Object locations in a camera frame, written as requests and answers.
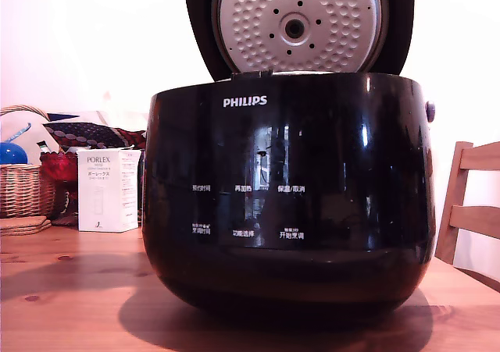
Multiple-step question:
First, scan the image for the black rice cooker lid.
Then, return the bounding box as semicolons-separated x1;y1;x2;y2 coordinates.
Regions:
183;0;415;84

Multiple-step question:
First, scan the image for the black Philips rice cooker body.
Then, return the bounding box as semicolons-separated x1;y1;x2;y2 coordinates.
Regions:
141;72;438;318

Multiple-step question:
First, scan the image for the white Porlex box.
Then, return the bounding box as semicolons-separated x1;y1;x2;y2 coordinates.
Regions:
76;148;143;233

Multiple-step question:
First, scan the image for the dark dotted patterned fabric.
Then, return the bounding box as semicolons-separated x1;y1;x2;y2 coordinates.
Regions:
42;120;148;152

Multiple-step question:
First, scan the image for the red glass bowl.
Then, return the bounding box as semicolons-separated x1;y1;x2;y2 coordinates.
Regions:
39;151;80;226

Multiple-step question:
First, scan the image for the wooden chair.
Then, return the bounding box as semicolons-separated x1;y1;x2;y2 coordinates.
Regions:
434;140;500;287

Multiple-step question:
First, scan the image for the wicker basket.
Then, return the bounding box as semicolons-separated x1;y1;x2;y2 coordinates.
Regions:
0;105;56;219

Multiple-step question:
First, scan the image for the cork coaster stack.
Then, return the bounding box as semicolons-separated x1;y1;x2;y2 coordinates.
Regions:
0;215;53;237

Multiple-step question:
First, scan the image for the blue ball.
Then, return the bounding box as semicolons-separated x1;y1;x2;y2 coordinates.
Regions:
0;141;30;166

